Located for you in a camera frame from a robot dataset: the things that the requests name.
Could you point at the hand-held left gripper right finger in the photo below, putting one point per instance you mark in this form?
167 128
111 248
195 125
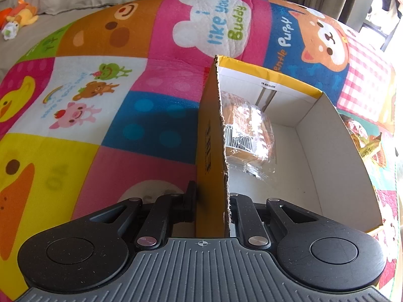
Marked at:
242 209

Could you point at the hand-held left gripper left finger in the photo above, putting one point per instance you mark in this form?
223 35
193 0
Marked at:
192 201

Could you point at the clear-wrapped brown biscuit packet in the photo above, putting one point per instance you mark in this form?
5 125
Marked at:
248 132

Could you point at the yellow cardboard box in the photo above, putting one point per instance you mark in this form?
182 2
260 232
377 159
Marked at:
330 151

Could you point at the clear bread packet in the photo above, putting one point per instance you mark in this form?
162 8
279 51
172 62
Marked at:
355 129

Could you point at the yellow snack packet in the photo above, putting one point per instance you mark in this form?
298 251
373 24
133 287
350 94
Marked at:
371 151

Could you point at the colourful cartoon printed play mat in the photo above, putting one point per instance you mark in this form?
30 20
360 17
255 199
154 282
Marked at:
110 100

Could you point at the small white plush toy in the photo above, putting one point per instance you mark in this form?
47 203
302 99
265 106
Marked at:
9 31

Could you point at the orange plush toy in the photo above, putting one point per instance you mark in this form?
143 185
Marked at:
25 14

